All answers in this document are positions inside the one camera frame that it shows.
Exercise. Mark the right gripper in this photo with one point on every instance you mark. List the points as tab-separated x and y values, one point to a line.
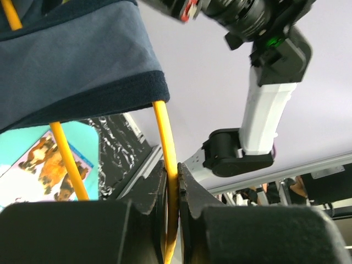
244	20

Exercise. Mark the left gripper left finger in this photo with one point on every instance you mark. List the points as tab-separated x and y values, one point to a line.
127	230

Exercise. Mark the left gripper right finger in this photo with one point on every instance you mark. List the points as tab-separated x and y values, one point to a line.
212	232

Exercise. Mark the yellow plastic hanger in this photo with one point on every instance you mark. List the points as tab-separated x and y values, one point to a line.
170	167

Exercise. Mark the blue tank top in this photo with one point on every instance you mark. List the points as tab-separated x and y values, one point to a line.
82	59

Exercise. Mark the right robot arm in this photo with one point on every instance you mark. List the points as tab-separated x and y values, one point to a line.
279	59

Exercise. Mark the black marble mat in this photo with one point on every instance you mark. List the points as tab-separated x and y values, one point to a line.
122	150

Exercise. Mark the teal cutting board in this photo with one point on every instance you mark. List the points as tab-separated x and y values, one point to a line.
82	137

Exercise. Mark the dog picture book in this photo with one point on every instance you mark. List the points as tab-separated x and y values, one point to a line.
49	170

